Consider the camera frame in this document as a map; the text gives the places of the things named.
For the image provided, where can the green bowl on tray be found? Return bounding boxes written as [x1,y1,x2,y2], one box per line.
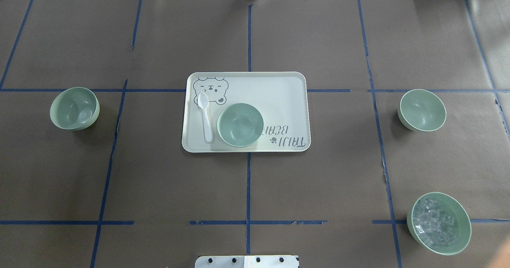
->
[217,103,264,148]

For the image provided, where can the white plastic spoon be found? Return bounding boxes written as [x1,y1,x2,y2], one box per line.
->
[197,93,213,143]

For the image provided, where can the green bowl with ice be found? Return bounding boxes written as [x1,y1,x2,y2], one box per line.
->
[406,192,472,256]

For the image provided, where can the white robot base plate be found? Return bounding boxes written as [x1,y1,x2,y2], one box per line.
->
[194,255,300,268]

